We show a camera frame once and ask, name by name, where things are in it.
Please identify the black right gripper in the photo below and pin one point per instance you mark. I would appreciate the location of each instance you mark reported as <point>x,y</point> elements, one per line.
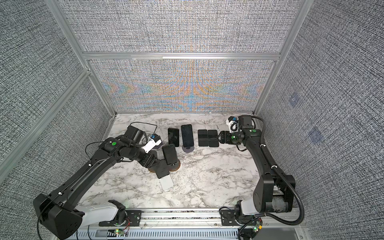
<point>225,137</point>

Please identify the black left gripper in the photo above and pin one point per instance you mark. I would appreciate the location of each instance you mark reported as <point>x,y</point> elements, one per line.
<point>150,161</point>

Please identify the black phone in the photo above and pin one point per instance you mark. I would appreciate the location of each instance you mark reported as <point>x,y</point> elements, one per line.
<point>161,169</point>
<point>187,136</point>
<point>213,138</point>
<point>170,154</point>
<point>203,138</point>
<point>174,136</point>

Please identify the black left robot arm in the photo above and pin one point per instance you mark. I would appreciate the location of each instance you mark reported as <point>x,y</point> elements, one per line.
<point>57,211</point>

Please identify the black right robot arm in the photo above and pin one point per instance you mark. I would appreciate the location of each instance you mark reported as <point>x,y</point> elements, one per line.
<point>271,194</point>

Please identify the purple left phone stand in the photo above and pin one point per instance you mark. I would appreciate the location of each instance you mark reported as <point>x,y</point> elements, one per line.
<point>158,146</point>

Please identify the wooden base stand right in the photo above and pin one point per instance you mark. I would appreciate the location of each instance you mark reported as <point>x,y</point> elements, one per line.
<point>174,167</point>

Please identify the white phone stand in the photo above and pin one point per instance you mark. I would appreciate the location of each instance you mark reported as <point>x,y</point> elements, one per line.
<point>166,182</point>

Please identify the black phone on slim stand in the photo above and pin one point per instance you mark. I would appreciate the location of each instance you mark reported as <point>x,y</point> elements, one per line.
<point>174,136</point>

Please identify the black phone on purple stand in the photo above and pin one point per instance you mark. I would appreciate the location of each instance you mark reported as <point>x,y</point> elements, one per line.
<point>187,136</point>

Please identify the purple round phone stand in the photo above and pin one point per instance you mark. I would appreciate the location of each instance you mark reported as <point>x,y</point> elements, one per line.
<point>188,149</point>

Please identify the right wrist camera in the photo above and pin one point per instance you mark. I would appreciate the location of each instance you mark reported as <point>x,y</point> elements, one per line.
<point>233,124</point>

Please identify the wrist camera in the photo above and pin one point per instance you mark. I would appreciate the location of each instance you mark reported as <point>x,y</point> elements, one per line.
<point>233,124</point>
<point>153,142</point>

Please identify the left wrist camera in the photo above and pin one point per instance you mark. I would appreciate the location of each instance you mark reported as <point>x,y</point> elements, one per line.
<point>153,142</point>

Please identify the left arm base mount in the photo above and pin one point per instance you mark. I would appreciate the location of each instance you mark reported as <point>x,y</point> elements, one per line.
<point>123,217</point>

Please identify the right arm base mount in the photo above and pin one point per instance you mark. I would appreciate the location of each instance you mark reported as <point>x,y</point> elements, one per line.
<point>228,217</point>

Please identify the white slotted cable duct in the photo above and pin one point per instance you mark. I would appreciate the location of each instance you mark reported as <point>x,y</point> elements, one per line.
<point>157,234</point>

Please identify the aluminium front rail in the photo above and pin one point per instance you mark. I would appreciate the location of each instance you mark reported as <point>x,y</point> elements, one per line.
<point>151,218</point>

